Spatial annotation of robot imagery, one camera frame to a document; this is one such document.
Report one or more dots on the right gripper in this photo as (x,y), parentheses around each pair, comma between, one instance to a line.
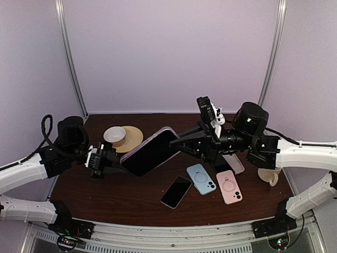
(204,142)

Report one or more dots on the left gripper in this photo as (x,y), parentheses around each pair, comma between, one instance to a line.
(106,154)

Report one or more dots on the white phone case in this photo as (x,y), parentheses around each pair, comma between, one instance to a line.
(234,163)

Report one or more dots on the magenta purple phone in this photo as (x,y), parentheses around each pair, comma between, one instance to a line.
(150,154)

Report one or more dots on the silver white phone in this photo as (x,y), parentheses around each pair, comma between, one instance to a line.
(176,192)

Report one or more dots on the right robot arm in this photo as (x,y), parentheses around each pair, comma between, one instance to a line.
(277,151)

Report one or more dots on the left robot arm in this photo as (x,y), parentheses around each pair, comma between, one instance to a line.
(50,159)

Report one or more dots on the white ceramic cup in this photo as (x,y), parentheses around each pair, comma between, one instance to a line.
(114,134)

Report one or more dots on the beige saucer plate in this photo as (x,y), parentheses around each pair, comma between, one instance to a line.
(133,138)

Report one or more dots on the cream ribbed mug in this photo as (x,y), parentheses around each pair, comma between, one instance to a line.
(270,176)

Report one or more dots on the left round status board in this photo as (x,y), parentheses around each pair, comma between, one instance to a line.
(65,243)

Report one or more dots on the round status board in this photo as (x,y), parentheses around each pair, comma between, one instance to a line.
(279,243)
(65,243)

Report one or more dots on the right round status board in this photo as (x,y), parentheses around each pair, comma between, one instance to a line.
(279,243)

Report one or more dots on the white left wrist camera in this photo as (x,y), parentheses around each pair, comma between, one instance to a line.
(90,155)

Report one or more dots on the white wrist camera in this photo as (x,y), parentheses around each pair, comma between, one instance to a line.
(90,155)
(218,120)

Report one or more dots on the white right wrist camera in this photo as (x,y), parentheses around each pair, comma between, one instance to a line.
(218,120)

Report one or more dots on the front aluminium rail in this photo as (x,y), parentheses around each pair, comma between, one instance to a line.
(232,237)

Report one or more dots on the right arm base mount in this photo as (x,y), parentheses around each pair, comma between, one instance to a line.
(270,227)

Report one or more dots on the right aluminium frame post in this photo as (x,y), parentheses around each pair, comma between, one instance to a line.
(277,37)

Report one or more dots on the aluminium frame post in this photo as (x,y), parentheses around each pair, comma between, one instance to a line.
(69,58)
(277,37)

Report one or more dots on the left aluminium frame post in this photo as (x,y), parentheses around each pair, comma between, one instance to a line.
(69,58)

